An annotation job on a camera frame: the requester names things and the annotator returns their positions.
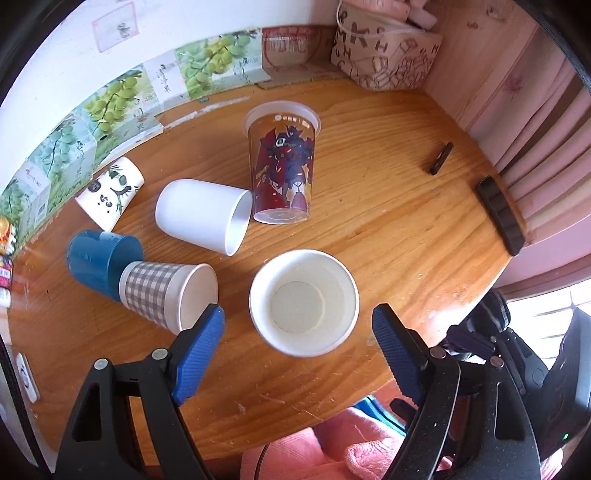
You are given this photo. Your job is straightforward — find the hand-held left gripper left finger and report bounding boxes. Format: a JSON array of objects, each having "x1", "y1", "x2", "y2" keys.
[{"x1": 54, "y1": 303, "x2": 226, "y2": 480}]

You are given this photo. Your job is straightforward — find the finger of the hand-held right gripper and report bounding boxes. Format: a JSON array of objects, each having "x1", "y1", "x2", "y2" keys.
[
  {"x1": 444, "y1": 324, "x2": 500, "y2": 366},
  {"x1": 471, "y1": 290, "x2": 512, "y2": 333}
]

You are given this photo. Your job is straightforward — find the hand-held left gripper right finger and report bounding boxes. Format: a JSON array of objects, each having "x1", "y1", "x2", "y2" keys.
[{"x1": 372, "y1": 303, "x2": 542, "y2": 480}]

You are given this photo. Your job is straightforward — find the grey checkered paper cup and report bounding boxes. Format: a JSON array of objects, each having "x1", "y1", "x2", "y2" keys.
[{"x1": 119, "y1": 261, "x2": 219, "y2": 336}]

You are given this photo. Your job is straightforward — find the plain white paper cup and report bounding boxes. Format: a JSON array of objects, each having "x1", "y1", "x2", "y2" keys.
[{"x1": 249, "y1": 249, "x2": 360, "y2": 359}]

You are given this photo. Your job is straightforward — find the blue plastic cup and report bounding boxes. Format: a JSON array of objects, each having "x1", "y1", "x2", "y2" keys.
[{"x1": 67, "y1": 230, "x2": 144, "y2": 302}]

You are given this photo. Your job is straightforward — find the large white paper cup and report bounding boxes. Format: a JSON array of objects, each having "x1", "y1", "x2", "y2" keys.
[{"x1": 154, "y1": 178, "x2": 253, "y2": 257}]

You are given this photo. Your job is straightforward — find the panda print paper cup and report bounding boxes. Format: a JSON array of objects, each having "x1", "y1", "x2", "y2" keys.
[{"x1": 75, "y1": 156, "x2": 145, "y2": 232}]

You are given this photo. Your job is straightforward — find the robot print plastic cup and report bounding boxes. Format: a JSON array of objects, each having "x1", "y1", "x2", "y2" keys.
[{"x1": 244, "y1": 102, "x2": 321, "y2": 225}]

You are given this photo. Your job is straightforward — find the blue plastic object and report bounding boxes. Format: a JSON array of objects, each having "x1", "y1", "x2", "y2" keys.
[{"x1": 355, "y1": 394, "x2": 408, "y2": 435}]

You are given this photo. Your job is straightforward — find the black remote control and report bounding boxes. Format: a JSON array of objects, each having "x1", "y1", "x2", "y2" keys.
[{"x1": 476, "y1": 174, "x2": 526, "y2": 257}]

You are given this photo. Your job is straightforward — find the pink fleece clothing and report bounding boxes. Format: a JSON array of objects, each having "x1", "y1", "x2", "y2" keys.
[{"x1": 241, "y1": 407, "x2": 458, "y2": 480}]

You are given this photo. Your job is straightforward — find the small black stick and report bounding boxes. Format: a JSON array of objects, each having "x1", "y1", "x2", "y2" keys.
[{"x1": 429, "y1": 142, "x2": 454, "y2": 175}]

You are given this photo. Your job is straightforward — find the pink curtain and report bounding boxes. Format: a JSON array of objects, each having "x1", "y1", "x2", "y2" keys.
[{"x1": 459, "y1": 60, "x2": 591, "y2": 282}]

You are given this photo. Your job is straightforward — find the white power strip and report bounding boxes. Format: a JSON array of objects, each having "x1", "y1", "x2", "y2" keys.
[{"x1": 11, "y1": 352, "x2": 41, "y2": 403}]

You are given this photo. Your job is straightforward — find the pink snack packet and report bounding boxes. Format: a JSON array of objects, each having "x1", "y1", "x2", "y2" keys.
[{"x1": 0, "y1": 255, "x2": 16, "y2": 291}]

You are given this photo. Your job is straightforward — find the grape print cardboard carton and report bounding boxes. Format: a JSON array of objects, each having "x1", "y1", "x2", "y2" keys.
[{"x1": 0, "y1": 27, "x2": 273, "y2": 243}]

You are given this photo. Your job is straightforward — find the beige printed fabric bag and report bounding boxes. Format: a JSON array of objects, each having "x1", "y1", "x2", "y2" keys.
[{"x1": 330, "y1": 0, "x2": 444, "y2": 92}]

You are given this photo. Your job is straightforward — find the red print cardboard box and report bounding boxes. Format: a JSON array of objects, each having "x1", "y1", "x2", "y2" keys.
[{"x1": 256, "y1": 23, "x2": 352, "y2": 90}]

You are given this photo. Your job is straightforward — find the black cable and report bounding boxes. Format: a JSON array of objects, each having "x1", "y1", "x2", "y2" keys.
[{"x1": 252, "y1": 442, "x2": 274, "y2": 480}]

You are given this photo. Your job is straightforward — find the pink wall sticker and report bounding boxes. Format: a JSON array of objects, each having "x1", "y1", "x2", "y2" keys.
[{"x1": 91, "y1": 1, "x2": 140, "y2": 53}]

